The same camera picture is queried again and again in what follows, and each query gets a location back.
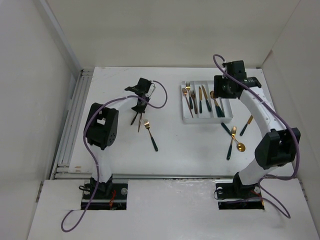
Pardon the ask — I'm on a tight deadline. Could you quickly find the gold spoon green handle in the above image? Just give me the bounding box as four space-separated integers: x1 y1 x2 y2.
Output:
210 90 222 118
221 122 246 152
215 101 225 118

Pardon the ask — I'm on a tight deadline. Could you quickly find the gold knife green handle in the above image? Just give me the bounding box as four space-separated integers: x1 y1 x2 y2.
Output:
198 86 203 114
201 85 212 112
239 115 253 136

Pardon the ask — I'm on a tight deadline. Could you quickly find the gold fork green handle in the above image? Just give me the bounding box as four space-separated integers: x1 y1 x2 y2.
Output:
185 81 193 110
143 119 159 152
226 126 237 161

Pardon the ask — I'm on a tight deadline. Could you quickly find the silver fork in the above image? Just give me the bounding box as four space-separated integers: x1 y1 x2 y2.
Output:
130 112 138 126

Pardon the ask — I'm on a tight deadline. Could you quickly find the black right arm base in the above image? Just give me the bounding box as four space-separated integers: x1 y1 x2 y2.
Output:
213 182 265 210

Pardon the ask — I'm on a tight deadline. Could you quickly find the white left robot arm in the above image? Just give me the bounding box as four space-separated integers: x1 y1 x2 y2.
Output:
82 78 157 199

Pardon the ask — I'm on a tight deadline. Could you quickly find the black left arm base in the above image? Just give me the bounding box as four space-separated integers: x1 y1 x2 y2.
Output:
78 183 128 211

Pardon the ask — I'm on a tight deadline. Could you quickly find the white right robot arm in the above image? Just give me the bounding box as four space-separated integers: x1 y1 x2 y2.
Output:
213 60 301 198

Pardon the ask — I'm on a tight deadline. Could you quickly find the white plastic cutlery tray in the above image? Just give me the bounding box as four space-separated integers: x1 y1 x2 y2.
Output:
180 80 234 124

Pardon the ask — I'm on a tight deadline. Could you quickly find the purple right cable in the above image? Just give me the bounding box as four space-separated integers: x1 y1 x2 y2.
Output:
212 54 301 220

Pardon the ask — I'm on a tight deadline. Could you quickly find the aluminium rail frame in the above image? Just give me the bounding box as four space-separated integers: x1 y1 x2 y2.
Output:
47 68 94 180

